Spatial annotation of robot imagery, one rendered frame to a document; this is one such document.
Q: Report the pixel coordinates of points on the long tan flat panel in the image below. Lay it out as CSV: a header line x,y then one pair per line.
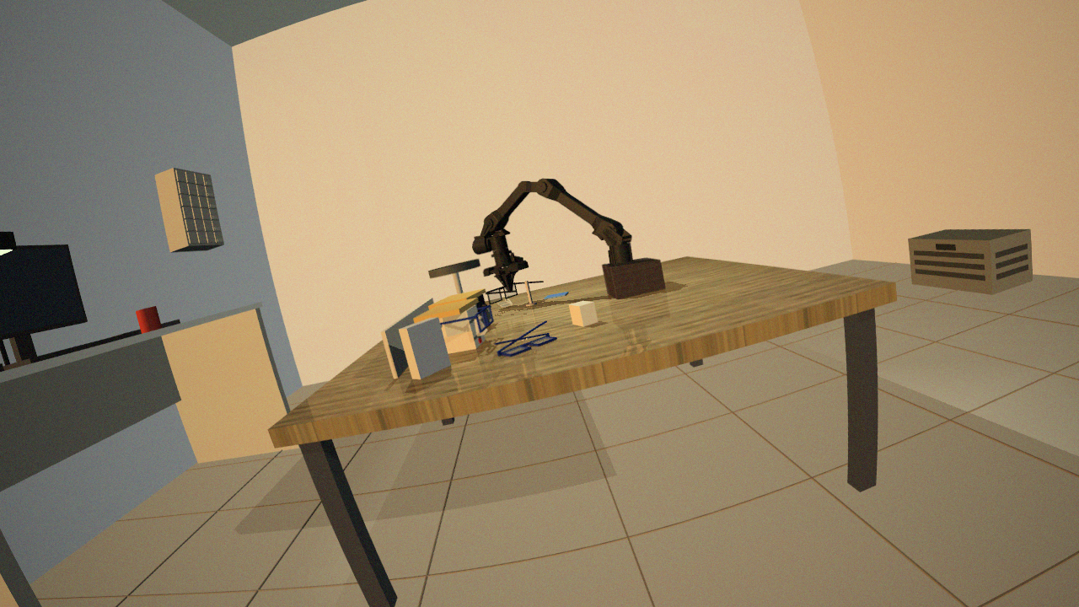
x,y
393,343

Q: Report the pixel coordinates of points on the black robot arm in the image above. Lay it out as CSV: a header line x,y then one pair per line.
x,y
492,236

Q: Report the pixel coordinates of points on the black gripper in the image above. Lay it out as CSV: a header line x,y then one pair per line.
x,y
506,274

